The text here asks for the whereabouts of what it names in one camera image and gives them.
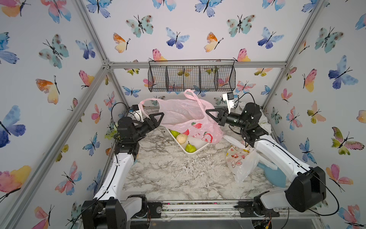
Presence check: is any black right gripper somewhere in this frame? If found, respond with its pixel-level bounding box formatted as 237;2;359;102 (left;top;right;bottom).
208;108;251;132

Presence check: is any beige pear lower left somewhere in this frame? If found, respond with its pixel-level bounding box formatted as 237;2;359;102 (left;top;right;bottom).
176;134;188;145

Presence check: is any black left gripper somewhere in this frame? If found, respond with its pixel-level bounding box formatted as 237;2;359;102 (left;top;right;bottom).
132;113;163;143

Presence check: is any potted flower plant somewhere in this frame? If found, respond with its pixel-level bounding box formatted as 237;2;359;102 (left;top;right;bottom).
104;118;117;140

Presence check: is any white rectangular tray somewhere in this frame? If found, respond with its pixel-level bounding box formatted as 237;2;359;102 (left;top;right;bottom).
166;128;211;155

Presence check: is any pink plastic bag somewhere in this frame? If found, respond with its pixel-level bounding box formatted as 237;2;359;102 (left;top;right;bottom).
154;89;224;144

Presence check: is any black wire wall basket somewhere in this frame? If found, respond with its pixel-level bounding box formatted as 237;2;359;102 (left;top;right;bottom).
145;59;236;93

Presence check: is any lemon print plastic bag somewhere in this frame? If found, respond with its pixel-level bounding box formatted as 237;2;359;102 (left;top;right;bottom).
258;113;272;135

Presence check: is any clear white plastic bag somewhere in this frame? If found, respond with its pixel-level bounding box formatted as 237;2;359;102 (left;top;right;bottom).
223;135;278;183

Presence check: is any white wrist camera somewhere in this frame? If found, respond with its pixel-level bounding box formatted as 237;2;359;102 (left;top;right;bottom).
222;92;239;113
129;105;143;122

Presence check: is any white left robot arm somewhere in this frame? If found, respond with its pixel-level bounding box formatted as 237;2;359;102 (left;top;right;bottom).
80;113;164;229

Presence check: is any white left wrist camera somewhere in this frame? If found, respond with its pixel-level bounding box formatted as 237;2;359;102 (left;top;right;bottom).
129;105;143;122

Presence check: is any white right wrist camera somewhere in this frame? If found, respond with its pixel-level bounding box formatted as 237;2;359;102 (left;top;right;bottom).
222;92;239;113

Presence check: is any green pear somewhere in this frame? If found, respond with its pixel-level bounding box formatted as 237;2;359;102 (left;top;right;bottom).
185;142;197;153
170;130;181;138

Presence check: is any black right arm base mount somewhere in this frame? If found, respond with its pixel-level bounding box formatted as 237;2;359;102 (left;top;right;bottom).
234;191;280;218

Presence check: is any green pear bottom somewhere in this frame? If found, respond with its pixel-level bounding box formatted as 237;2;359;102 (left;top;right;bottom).
185;142;197;153

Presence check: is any light blue dustpan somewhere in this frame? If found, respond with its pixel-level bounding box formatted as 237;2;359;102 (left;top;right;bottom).
257;163;287;188

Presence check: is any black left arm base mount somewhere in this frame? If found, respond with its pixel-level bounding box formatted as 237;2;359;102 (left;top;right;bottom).
128;194;163;219

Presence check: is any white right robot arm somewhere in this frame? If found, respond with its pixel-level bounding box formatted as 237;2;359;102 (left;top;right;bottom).
205;103;327;212

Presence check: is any green pear left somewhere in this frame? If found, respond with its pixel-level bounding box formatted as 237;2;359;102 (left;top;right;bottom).
170;130;181;138

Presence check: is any aluminium front rail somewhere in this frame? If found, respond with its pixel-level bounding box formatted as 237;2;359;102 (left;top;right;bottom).
153;199;320;220

